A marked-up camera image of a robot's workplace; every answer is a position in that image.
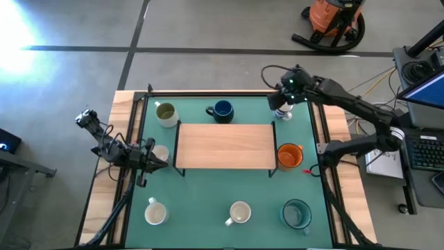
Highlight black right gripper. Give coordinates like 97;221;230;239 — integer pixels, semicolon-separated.
266;65;315;110

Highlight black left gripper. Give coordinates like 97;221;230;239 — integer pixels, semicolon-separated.
128;137;170;188

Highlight white mug blue floral print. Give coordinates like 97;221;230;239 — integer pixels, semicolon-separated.
273;103;294;122

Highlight white mug green geometric pattern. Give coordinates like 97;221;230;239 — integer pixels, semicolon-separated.
144;197;170;226

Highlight orange speckled mug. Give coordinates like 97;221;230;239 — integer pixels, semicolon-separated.
277;142;305;172

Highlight dark blue mug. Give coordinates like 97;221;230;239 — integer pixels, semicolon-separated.
205;100;235;124

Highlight plain cream mug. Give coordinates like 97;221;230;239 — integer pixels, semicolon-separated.
224;200;253;227

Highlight teal enamel mug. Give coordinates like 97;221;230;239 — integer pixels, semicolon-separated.
279;199;312;236

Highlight white lattice mug blue rim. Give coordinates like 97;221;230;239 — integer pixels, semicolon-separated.
151;144;173;164

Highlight white mug olive interior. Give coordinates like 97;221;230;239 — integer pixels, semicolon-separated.
154;101;180;128

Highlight green table mat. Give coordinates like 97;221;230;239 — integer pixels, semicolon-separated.
123;95;334;249

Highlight wooden shelf riser black legs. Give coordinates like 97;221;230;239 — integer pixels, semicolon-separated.
172;119;280;178

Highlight orange shop vacuum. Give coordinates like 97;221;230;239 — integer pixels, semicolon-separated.
300;0;365;38

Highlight white paper booklet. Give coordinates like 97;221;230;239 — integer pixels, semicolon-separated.
364;149;405;180

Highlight grey computer cart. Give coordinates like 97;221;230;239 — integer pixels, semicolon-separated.
392;44;444;215

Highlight blue computer monitor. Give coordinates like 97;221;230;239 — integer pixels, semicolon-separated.
397;67;444;110

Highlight dark side desk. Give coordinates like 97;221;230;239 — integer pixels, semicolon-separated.
0;149;58;244

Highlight black pole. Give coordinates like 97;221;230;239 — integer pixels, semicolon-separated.
406;19;444;59

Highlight black keyboard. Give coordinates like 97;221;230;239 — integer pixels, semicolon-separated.
404;133;444;173

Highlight black device blue light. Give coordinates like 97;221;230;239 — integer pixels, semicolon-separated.
0;127;22;156

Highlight black phone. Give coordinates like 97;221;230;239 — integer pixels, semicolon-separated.
431;172;444;195

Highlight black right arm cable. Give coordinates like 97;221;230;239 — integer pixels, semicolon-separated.
260;64;291;91

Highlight black vacuum hose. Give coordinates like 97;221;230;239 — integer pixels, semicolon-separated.
291;12;366;53

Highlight yellow floor cable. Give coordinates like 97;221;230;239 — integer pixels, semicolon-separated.
360;68;396;100

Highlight coiled black cable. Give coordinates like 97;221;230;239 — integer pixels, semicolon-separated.
401;60;434;84

